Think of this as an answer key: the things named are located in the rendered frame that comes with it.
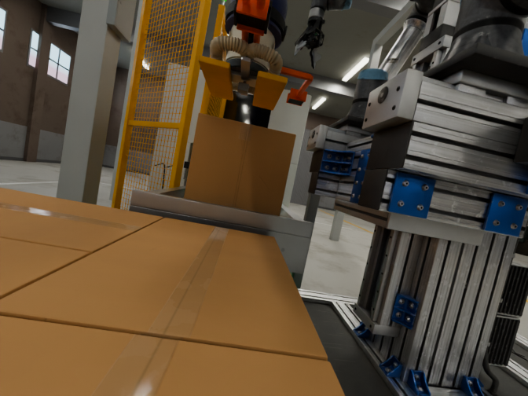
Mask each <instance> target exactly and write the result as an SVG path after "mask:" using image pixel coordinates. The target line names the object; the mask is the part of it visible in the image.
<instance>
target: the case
mask: <svg viewBox="0 0 528 396"><path fill-rule="evenodd" d="M295 137H296V134H290V133H287V132H283V131H279V130H273V129H269V128H265V127H262V126H256V125H251V124H248V123H242V122H238V121H234V120H231V119H224V118H221V117H217V116H213V115H207V114H203V113H199V114H198V119H197V124H196V132H195V137H194V142H193V146H192V155H191V159H190V164H189V172H188V177H187V182H186V187H185V195H184V198H185V199H190V200H197V201H202V202H206V203H210V204H218V205H222V206H227V207H235V208H240V209H244V210H248V211H256V212H260V213H265V214H269V215H277V216H280V213H281V206H282V202H283V198H284V191H285V187H286V183H287V179H288V172H289V167H290V163H291V159H292V153H293V148H294V144H295Z"/></svg>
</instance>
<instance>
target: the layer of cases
mask: <svg viewBox="0 0 528 396"><path fill-rule="evenodd" d="M0 396H345V394H344V393H343V389H342V387H341V386H340V383H339V381H338V379H337V376H336V374H335V372H334V369H333V367H332V365H331V363H330V362H329V361H328V356H327V354H326V352H325V349H324V347H323V345H322V343H321V340H320V338H319V336H318V334H317V331H316V329H315V327H314V324H313V322H312V321H311V318H310V315H309V314H308V312H307V309H306V307H305V305H304V302H303V300H302V298H301V295H300V294H299V291H298V288H297V287H296V285H295V282H294V280H293V278H292V275H291V273H290V271H289V269H288V266H287V264H286V262H285V260H284V257H283V255H282V254H281V250H280V248H279V247H278V244H277V242H276V240H275V237H274V236H266V235H262V234H257V233H249V232H244V231H240V230H235V229H227V228H222V227H217V226H212V225H204V224H200V223H195V222H187V221H183V220H178V219H173V218H163V217H161V216H156V215H152V214H144V213H139V212H134V211H126V210H122V209H117V208H113V207H105V206H100V205H95V204H91V203H83V202H78V201H74V200H66V199H61V198H56V197H51V196H43V195H39V194H34V193H29V192H21V191H16V190H12V189H4V188H0Z"/></svg>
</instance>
